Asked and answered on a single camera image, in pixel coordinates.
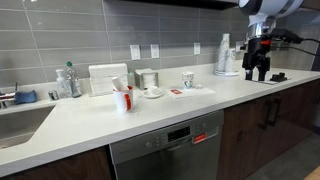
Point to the plastic bottle green cap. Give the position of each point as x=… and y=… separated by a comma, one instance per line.
x=74, y=83

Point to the white plate blue rim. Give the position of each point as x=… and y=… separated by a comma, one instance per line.
x=226, y=74

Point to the white cup on saucer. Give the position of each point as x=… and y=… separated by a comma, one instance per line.
x=152, y=95

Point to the small clear plastic wrapper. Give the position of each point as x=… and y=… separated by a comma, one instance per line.
x=199, y=86

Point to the plain white paper cup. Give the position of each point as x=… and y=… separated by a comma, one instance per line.
x=118, y=83

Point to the short patterned cup stack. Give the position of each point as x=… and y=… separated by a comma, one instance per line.
x=230, y=61

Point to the tall patterned cup stack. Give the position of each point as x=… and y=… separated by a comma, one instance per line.
x=223, y=53

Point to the dark wood sink cabinet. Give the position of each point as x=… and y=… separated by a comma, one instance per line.
x=66, y=166

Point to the red dishwasher sticker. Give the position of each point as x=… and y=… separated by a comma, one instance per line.
x=199, y=138

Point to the white wall outlet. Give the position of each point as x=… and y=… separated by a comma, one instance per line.
x=238, y=45
x=154, y=51
x=135, y=52
x=197, y=48

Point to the small white espresso cup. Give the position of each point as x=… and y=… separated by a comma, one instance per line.
x=153, y=90

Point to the stainless steel dishwasher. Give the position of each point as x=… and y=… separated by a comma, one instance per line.
x=166, y=156

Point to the white paper towel stack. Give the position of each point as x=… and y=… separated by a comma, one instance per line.
x=106, y=78

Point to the white mat red logo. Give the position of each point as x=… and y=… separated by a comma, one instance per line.
x=196, y=92

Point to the undermount kitchen sink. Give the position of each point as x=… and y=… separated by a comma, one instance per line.
x=20, y=126

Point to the metal faucet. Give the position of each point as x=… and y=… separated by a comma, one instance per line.
x=6, y=97

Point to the metal napkin dispenser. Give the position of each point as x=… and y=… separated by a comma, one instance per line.
x=146, y=80

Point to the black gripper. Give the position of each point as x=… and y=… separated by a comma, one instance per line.
x=256, y=55

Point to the dark overhead cabinet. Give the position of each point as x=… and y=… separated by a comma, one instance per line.
x=183, y=2

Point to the small metal sink stopper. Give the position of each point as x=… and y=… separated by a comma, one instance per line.
x=53, y=95

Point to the white flat board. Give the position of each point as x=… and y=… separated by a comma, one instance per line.
x=271, y=81

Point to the small black block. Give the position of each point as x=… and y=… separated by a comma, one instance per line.
x=278, y=77

